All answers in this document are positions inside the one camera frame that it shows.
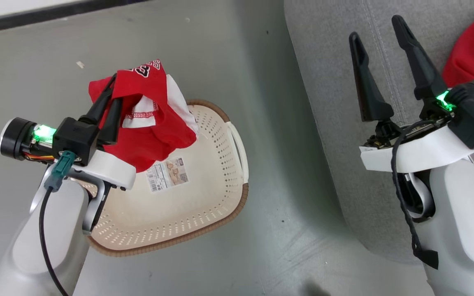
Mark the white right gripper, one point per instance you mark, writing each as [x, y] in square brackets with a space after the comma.
[422, 150]

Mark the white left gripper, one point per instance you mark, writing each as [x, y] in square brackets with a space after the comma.
[109, 170]

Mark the red white lettered jersey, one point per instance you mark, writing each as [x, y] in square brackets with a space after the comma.
[154, 131]

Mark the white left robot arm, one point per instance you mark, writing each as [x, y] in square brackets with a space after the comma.
[27, 250]

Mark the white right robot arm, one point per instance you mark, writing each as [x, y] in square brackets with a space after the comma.
[467, 230]

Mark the grey fabric sofa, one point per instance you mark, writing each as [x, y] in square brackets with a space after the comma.
[335, 102]

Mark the small white paper scrap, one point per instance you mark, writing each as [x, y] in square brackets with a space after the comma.
[80, 64]

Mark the printed basket label sticker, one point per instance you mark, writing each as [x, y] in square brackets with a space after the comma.
[168, 174]

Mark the cream perforated laundry basket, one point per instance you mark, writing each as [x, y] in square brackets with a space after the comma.
[187, 197]

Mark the black baseboard strip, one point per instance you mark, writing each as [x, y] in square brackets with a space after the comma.
[35, 16]

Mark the teal left camera connector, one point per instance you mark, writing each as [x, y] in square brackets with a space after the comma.
[61, 168]

